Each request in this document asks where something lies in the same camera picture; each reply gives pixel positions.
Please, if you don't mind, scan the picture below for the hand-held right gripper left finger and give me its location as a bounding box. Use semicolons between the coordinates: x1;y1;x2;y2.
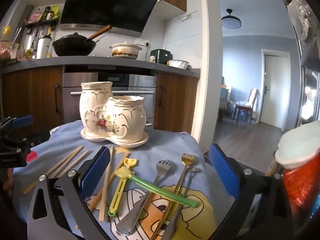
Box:
27;145;112;240

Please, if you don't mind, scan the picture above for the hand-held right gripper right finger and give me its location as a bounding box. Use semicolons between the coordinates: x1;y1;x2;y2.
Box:
207;144;294;240

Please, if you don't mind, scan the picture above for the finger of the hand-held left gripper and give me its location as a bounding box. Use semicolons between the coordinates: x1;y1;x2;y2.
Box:
14;129;51;151
0;115;34;132

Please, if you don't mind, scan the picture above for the gold fork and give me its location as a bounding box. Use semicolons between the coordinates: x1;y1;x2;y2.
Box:
151;153;198;240

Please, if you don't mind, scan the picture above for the small silver fork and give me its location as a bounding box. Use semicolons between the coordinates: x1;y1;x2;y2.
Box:
162;167;201;240

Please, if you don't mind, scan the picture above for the cream ceramic holder saucer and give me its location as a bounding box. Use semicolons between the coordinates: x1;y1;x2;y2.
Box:
80;127;149;148

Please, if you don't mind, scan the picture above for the large silver fork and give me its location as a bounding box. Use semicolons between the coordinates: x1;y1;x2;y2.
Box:
115;159;174;236

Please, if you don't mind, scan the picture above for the cream floral ceramic utensil holder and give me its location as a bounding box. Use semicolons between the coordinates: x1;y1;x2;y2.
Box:
79;81;148;140

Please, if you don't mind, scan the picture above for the wooden cabinet door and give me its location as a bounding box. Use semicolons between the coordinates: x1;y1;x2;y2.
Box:
0;66;63;130
153;71;200;136

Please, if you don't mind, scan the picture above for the blue cartoon printed cloth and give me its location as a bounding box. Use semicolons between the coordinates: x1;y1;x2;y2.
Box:
11;120;238;240

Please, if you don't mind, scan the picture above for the wooden chair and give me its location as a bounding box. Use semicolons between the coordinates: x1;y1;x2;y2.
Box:
233;88;261;124

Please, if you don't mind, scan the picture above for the dining table with cloth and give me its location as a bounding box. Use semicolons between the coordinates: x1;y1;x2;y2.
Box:
219;84;233;121

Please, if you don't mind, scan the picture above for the white thermos bottle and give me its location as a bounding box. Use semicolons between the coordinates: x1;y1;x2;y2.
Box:
36;34;52;59

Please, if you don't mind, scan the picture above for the red jar with white lid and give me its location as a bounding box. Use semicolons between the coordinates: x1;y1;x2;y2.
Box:
274;127;320;212

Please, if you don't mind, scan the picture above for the grey kitchen countertop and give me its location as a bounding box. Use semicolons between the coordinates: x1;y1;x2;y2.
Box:
0;56;201;78

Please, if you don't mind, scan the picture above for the white door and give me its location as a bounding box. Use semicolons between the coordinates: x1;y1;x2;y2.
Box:
260;48;292;131

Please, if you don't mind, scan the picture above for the black spice rack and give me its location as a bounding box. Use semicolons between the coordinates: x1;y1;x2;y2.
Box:
24;5;61;30

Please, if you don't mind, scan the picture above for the stainless steel oven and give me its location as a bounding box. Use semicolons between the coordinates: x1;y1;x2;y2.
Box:
62;72;158;130

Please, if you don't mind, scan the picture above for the white dish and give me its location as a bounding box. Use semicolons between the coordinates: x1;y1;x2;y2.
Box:
167;59;189;70

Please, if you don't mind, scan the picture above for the reflective metal appliance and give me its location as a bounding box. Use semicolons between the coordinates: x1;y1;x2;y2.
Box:
294;30;320;130

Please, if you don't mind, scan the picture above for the white casserole pot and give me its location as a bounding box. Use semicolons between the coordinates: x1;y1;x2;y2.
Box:
109;42;142;60

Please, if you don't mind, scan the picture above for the green kitchen appliance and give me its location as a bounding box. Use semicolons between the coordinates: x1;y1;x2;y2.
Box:
150;49;172;65

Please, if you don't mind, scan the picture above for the black range hood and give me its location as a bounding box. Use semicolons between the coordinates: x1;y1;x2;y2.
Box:
59;0;163;37

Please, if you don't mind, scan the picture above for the ceiling fan light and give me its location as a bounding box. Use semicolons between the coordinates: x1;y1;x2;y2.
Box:
221;9;242;29

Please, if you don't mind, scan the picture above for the clear plastic bag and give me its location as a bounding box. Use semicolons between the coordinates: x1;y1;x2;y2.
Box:
287;0;313;41

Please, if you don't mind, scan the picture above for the black wok with wooden handle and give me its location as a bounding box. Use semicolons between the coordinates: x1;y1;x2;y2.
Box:
52;25;113;57

